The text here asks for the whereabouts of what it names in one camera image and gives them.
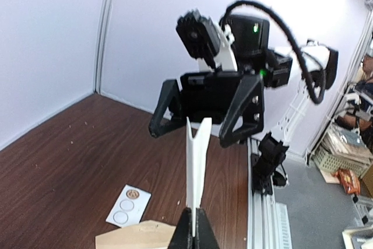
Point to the person in background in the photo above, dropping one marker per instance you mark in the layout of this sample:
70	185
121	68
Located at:
365	85

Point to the orange snack packet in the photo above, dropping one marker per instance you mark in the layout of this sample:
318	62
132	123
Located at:
349	181

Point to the white sticker sheet with seal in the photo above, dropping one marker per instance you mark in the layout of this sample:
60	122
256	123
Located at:
129	207

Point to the cream letter paper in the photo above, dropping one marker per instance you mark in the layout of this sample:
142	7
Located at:
196	150

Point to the left aluminium frame post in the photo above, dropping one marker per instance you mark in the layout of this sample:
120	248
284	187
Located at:
103	24

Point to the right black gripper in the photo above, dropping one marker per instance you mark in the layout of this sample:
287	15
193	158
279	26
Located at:
233	99

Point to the brown kraft envelope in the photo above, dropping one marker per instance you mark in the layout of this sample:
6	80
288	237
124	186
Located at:
146	234

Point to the front aluminium rail base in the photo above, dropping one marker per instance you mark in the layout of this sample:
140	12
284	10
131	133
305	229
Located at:
268	222

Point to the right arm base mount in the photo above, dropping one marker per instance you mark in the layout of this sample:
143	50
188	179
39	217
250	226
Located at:
267	167

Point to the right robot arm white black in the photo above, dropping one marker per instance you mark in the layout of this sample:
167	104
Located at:
253	56

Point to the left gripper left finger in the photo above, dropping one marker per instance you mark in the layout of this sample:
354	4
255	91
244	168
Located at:
182	237

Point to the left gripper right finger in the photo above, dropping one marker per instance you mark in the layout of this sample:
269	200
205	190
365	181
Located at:
204	237

